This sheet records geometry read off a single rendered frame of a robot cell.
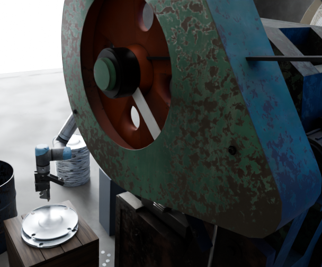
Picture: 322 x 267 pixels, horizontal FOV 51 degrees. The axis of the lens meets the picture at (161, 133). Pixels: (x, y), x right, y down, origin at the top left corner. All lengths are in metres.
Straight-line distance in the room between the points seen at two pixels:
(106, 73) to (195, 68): 0.31
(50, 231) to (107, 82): 1.10
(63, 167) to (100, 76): 1.87
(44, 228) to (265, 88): 1.46
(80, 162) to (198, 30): 2.16
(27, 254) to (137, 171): 0.91
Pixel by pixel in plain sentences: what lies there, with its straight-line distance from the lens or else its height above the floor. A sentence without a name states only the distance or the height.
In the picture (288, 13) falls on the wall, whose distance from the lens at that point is 8.84.
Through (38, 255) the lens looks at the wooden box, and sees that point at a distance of 1.84.
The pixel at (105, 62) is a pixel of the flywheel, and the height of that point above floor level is 1.37.
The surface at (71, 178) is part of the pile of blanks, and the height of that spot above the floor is 0.07.
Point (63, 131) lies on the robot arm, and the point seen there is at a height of 0.77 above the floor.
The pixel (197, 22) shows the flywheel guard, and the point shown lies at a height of 1.52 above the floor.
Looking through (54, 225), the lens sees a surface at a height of 0.37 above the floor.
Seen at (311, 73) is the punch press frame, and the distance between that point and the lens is 1.02.
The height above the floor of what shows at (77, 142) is 0.36.
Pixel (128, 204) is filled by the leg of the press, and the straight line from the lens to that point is 1.63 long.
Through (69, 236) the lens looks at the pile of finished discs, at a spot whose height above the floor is 0.36.
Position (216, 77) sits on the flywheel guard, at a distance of 0.78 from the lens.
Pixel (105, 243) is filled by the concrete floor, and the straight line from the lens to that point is 2.38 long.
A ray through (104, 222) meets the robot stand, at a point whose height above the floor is 0.05.
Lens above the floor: 1.59
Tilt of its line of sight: 24 degrees down
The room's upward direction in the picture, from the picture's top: 5 degrees clockwise
